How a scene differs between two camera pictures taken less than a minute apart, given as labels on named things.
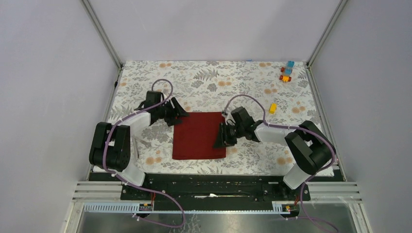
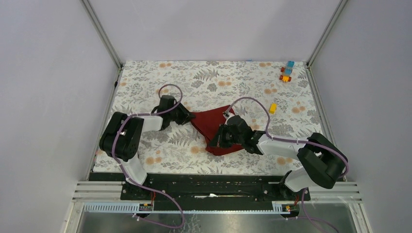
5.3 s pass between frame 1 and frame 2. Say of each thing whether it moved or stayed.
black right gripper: moved
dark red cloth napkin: moved
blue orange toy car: stayed
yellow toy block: stayed
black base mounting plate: stayed
